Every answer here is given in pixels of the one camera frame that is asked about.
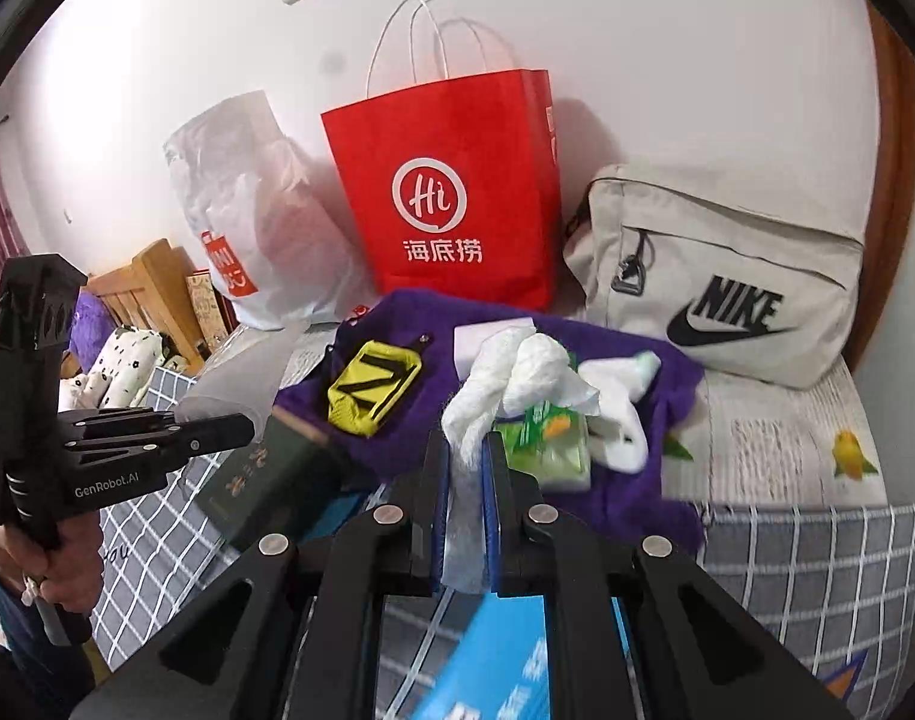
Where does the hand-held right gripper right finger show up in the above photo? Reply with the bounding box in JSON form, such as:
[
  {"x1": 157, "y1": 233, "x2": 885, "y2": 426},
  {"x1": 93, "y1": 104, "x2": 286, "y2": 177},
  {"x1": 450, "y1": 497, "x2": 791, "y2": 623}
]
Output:
[{"x1": 482, "y1": 429, "x2": 854, "y2": 720}]

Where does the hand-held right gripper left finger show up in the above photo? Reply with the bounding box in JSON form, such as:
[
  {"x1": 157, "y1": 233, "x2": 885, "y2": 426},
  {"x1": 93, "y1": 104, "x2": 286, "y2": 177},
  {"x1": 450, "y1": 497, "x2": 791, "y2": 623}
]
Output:
[{"x1": 71, "y1": 427, "x2": 452, "y2": 720}]

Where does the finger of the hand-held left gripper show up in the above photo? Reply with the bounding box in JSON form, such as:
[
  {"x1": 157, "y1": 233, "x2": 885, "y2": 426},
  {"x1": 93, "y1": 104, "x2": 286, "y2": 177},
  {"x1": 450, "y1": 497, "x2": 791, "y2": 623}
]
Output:
[
  {"x1": 59, "y1": 406, "x2": 181, "y2": 431},
  {"x1": 65, "y1": 413, "x2": 256, "y2": 467}
]

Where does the yellow black pouch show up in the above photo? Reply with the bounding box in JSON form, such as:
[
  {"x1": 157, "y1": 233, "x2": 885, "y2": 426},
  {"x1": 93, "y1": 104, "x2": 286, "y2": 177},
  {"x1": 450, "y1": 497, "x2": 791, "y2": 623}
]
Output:
[{"x1": 327, "y1": 331, "x2": 436, "y2": 437}]

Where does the white wipe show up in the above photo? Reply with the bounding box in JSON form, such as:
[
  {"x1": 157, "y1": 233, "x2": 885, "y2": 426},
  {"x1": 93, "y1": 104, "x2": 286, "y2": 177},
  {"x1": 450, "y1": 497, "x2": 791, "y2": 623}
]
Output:
[{"x1": 440, "y1": 330, "x2": 602, "y2": 597}]

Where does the person's left hand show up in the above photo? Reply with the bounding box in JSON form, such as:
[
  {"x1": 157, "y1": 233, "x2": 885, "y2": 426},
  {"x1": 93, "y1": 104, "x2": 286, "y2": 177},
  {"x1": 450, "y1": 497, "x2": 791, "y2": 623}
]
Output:
[{"x1": 0, "y1": 516, "x2": 103, "y2": 620}]

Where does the white spotted pillow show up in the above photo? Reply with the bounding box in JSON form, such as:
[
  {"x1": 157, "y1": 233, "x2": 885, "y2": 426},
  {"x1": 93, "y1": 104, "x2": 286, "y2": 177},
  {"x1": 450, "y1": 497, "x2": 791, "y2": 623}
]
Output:
[{"x1": 58, "y1": 326, "x2": 166, "y2": 413}]

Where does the translucent grey plastic bag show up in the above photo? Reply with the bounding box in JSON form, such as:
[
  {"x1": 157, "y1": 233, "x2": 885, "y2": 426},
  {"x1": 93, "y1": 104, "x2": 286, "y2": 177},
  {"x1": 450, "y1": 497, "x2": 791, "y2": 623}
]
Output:
[{"x1": 173, "y1": 322, "x2": 312, "y2": 432}]

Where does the green tissue packet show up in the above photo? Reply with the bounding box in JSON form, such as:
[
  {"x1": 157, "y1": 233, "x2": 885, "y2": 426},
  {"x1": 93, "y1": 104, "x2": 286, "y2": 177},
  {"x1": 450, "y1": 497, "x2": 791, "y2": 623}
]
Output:
[{"x1": 498, "y1": 401, "x2": 593, "y2": 492}]

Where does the dark green book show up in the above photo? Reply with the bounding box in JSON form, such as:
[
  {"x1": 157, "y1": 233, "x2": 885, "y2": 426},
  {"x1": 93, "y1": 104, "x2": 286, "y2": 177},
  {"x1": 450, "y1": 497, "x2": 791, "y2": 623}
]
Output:
[{"x1": 198, "y1": 409, "x2": 353, "y2": 552}]

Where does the purple plush toy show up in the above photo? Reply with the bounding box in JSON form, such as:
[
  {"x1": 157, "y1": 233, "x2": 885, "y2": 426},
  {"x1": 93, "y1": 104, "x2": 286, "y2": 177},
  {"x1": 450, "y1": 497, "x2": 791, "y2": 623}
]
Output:
[{"x1": 63, "y1": 289, "x2": 117, "y2": 376}]

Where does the brown printed board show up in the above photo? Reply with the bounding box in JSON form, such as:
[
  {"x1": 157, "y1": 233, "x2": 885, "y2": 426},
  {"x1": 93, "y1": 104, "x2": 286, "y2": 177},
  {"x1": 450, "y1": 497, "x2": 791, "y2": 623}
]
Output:
[{"x1": 185, "y1": 270, "x2": 241, "y2": 350}]

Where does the wooden headboard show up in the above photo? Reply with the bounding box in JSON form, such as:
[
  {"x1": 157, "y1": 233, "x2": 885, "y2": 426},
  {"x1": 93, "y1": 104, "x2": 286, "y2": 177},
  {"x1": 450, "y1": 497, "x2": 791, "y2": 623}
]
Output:
[{"x1": 86, "y1": 238, "x2": 207, "y2": 376}]

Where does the purple fleece cloth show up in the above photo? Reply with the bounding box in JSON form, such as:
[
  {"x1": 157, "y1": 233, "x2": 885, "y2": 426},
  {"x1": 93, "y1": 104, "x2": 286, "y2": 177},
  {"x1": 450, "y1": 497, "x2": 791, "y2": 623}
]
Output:
[{"x1": 277, "y1": 289, "x2": 706, "y2": 556}]

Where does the blue box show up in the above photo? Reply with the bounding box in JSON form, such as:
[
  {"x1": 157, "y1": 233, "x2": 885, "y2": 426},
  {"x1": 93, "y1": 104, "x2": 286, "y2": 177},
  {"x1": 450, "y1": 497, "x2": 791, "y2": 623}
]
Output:
[{"x1": 408, "y1": 591, "x2": 642, "y2": 720}]

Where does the white sock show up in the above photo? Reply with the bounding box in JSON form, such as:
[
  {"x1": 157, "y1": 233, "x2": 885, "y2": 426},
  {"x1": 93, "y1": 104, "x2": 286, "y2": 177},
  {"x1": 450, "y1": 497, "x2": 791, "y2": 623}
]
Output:
[{"x1": 577, "y1": 351, "x2": 662, "y2": 473}]

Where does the white plastic bag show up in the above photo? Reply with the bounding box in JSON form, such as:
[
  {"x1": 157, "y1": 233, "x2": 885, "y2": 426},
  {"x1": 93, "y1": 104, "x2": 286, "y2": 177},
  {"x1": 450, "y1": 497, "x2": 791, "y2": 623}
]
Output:
[{"x1": 162, "y1": 90, "x2": 376, "y2": 332}]

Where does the person's dark clothing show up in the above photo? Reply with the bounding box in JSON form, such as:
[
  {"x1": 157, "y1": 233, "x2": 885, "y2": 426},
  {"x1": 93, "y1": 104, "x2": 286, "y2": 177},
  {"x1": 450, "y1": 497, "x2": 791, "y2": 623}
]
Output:
[{"x1": 0, "y1": 562, "x2": 98, "y2": 720}]

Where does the grey plaid blanket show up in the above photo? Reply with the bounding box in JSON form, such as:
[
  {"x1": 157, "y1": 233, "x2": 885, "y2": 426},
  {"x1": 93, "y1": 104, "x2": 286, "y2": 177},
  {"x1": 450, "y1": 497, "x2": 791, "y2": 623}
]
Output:
[{"x1": 89, "y1": 356, "x2": 915, "y2": 720}]

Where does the red paper bag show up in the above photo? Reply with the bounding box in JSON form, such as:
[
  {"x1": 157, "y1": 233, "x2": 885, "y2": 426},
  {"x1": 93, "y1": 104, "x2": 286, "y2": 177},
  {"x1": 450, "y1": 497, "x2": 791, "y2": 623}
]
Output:
[{"x1": 320, "y1": 0, "x2": 563, "y2": 312}]

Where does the beige backpack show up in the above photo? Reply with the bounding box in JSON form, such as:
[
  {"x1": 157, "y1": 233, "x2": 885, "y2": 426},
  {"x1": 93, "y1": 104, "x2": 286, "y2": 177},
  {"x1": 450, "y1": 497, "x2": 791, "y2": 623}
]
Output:
[{"x1": 562, "y1": 163, "x2": 867, "y2": 391}]

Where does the wooden door frame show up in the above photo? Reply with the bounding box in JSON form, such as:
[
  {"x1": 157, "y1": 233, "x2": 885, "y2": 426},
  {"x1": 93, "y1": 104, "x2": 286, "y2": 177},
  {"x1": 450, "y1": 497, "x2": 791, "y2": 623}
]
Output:
[{"x1": 843, "y1": 0, "x2": 915, "y2": 368}]

